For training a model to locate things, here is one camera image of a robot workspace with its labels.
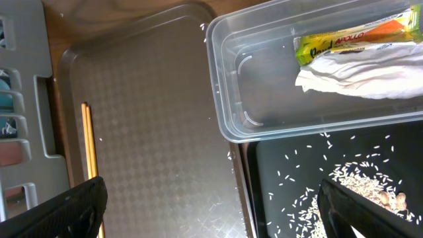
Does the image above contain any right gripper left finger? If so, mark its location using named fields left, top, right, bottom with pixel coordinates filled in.
left=1, top=177, right=108, bottom=238

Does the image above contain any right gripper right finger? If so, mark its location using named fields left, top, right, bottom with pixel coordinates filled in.
left=317, top=178, right=422, bottom=238

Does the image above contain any light blue bowl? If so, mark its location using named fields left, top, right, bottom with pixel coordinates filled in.
left=0, top=19, right=18, bottom=136

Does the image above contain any white napkin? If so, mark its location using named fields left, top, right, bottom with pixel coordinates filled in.
left=295, top=42, right=422, bottom=99

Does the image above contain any yellow green snack wrapper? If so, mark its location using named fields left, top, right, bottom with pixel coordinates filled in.
left=293, top=4, right=422, bottom=65

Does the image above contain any pile of rice waste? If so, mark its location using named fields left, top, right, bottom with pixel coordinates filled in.
left=266, top=132, right=423, bottom=238

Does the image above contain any black rectangular tray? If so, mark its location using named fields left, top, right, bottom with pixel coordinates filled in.
left=244, top=120, right=423, bottom=238

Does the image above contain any dark brown serving tray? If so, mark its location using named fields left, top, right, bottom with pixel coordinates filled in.
left=58, top=1, right=253, bottom=237

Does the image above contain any left wooden chopstick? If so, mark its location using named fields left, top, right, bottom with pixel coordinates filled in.
left=81, top=103, right=93, bottom=179

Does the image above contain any grey plastic dish rack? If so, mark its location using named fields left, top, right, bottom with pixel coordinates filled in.
left=1, top=0, right=69, bottom=221

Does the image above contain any clear plastic bin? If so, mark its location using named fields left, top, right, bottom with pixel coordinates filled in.
left=206, top=0, right=422, bottom=143

